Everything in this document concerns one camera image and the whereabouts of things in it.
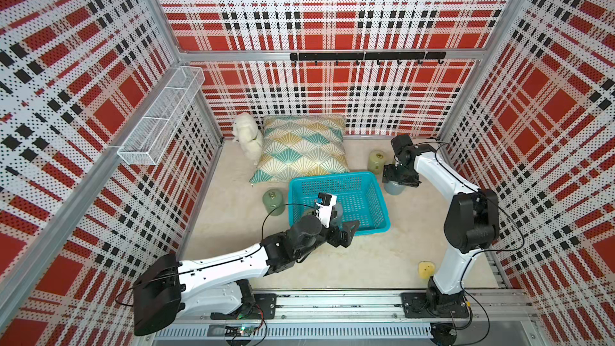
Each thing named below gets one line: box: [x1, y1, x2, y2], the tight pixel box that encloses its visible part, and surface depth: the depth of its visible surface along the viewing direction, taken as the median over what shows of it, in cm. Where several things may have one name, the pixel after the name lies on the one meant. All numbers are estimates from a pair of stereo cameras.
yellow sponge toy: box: [418, 260, 436, 281], surface depth 81 cm
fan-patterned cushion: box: [249, 113, 350, 184], surface depth 98 cm
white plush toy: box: [233, 112, 264, 165], surface depth 103 cm
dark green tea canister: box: [262, 188, 286, 217], surface depth 92 cm
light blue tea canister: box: [384, 180, 406, 196], surface depth 90 cm
